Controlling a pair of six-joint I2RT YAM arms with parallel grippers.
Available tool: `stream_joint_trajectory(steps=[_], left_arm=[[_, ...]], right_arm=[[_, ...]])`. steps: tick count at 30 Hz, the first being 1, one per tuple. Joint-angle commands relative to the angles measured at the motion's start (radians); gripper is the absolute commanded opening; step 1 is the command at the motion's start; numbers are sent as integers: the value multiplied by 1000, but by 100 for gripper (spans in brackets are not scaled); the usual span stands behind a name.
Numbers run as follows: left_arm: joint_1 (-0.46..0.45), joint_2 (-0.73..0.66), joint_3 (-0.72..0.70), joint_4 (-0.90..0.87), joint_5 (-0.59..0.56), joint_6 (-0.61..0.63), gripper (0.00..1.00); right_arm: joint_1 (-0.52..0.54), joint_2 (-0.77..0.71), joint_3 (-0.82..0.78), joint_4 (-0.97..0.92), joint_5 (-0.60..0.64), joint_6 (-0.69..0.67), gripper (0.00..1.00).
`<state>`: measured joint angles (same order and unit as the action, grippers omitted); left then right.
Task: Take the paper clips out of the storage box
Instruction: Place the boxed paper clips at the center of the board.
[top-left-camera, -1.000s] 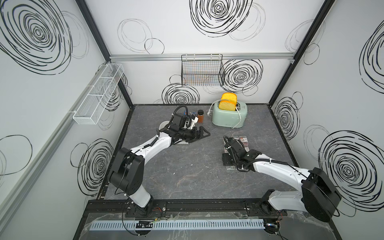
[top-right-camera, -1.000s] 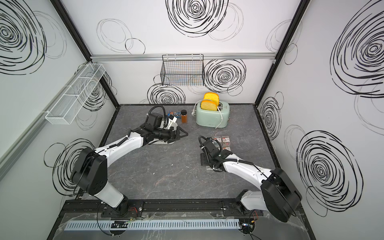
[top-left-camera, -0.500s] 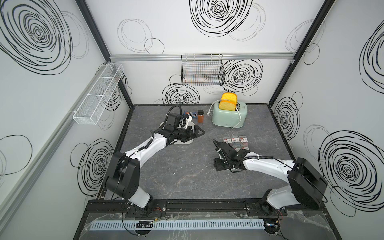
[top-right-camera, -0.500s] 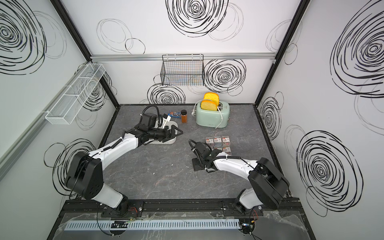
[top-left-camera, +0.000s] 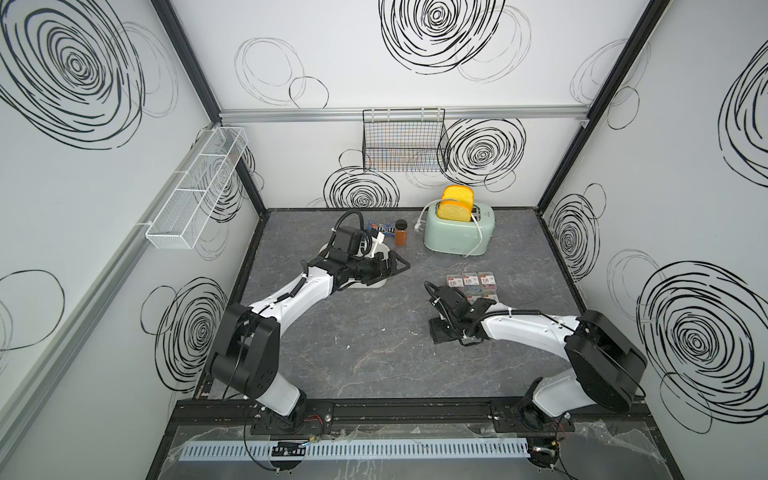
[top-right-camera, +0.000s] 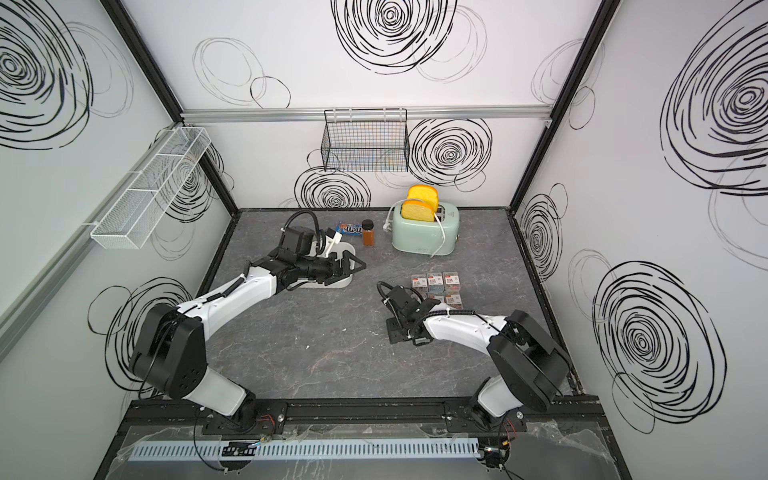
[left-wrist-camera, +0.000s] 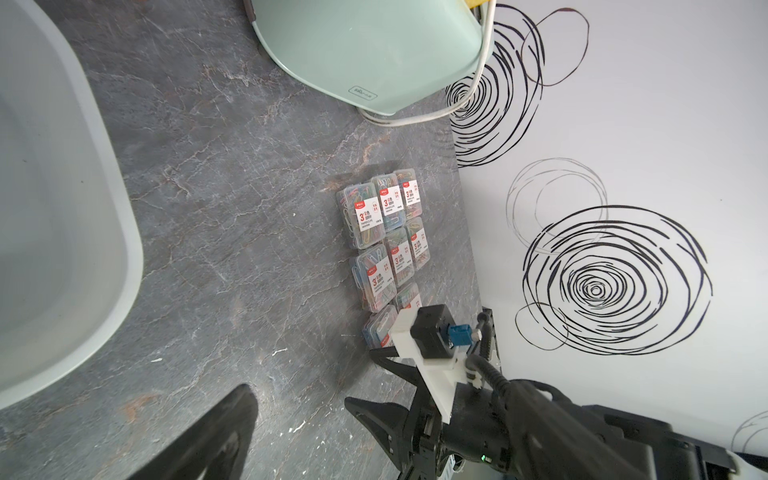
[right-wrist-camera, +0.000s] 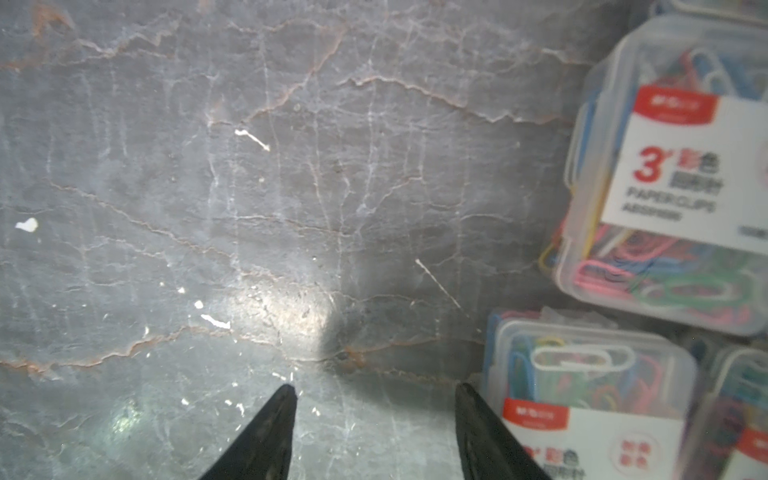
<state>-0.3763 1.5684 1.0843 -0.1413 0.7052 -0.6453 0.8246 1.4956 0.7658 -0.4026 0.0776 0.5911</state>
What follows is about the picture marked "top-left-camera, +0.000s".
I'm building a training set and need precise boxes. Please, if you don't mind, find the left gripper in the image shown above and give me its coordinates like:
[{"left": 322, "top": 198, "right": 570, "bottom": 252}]
[{"left": 345, "top": 251, "right": 408, "bottom": 284}]

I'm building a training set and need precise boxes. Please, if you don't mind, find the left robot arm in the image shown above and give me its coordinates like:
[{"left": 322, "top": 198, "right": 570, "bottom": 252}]
[{"left": 204, "top": 209, "right": 410, "bottom": 429}]

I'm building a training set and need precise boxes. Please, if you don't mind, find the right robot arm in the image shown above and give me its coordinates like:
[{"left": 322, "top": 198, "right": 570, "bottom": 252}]
[{"left": 424, "top": 281, "right": 648, "bottom": 431}]

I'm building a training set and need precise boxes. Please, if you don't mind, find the white storage box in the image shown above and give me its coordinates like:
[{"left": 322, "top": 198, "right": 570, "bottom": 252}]
[{"left": 312, "top": 244, "right": 387, "bottom": 292}]

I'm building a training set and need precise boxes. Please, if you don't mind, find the blue candy packet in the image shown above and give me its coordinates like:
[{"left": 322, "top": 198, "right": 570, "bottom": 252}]
[{"left": 367, "top": 222, "right": 396, "bottom": 237}]

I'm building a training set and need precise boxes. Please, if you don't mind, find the orange spice bottle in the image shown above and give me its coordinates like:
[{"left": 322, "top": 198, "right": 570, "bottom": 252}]
[{"left": 395, "top": 219, "right": 408, "bottom": 246}]

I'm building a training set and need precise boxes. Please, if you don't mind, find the yellow toast slice front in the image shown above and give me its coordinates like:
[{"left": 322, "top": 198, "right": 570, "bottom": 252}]
[{"left": 436, "top": 199, "right": 473, "bottom": 222}]

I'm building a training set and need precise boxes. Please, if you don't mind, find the yellow toast slice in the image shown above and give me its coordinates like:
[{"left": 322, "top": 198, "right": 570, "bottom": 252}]
[
  {"left": 436, "top": 199, "right": 473, "bottom": 222},
  {"left": 442, "top": 185, "right": 474, "bottom": 207}
]

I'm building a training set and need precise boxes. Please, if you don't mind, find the mint green toaster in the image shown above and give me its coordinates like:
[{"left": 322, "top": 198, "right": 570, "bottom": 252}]
[{"left": 424, "top": 203, "right": 496, "bottom": 257}]

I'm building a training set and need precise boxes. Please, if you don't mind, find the yellow toast slice back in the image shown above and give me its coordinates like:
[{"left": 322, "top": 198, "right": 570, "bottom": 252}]
[{"left": 442, "top": 185, "right": 474, "bottom": 207}]

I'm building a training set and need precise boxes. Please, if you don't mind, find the white toaster cable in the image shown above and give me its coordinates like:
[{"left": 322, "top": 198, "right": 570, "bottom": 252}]
[{"left": 413, "top": 200, "right": 487, "bottom": 258}]

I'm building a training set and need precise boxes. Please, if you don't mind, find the black wire basket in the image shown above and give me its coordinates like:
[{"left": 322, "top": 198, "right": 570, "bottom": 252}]
[{"left": 362, "top": 119, "right": 450, "bottom": 173}]

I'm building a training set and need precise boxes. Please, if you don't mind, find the white slotted cable duct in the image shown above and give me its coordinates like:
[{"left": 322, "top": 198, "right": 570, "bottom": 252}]
[{"left": 178, "top": 438, "right": 530, "bottom": 461}]

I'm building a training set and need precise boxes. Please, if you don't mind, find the aluminium wall rail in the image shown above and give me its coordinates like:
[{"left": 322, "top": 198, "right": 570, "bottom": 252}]
[{"left": 219, "top": 104, "right": 589, "bottom": 124}]

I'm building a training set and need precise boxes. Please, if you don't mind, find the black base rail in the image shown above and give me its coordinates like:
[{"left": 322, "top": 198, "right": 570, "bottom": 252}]
[{"left": 164, "top": 397, "right": 655, "bottom": 437}]

